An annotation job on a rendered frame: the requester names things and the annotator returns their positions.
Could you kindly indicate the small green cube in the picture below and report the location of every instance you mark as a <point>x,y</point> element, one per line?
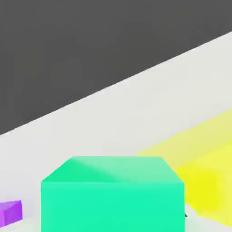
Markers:
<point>112,203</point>

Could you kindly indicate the large yellow box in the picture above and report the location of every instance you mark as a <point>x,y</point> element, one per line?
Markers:
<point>204,181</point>

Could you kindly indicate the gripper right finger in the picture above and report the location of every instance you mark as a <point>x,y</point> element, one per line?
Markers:
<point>195,224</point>

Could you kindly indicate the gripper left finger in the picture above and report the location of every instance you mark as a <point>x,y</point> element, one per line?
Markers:
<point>27,226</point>

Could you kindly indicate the small purple cube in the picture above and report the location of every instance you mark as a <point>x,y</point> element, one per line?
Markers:
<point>12,213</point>

